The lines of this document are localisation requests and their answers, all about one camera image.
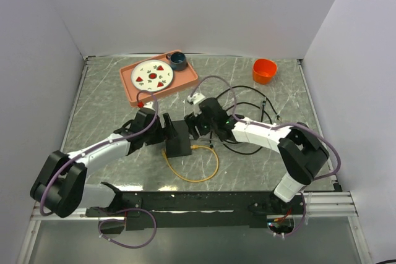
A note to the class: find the dark blue mug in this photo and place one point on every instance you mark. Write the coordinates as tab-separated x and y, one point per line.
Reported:
177	60

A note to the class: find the black network switch box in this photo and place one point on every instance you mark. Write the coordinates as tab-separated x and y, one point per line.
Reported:
181	144

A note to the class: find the orange plastic cup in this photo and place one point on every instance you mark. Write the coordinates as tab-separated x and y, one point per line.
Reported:
263	71

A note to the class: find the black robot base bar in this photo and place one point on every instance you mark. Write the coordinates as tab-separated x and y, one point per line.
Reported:
169	209

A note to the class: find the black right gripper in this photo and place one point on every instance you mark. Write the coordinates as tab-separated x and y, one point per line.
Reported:
193	121

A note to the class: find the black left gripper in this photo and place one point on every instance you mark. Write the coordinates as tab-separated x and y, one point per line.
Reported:
162	135

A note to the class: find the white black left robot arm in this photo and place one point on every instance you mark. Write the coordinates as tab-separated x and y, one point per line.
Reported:
60	186

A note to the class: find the white plate with strawberries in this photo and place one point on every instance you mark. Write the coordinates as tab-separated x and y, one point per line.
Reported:
152	75

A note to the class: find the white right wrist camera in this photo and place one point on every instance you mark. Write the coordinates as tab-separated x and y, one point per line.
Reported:
195	100

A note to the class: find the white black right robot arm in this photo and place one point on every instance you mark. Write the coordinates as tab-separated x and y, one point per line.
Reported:
302	153

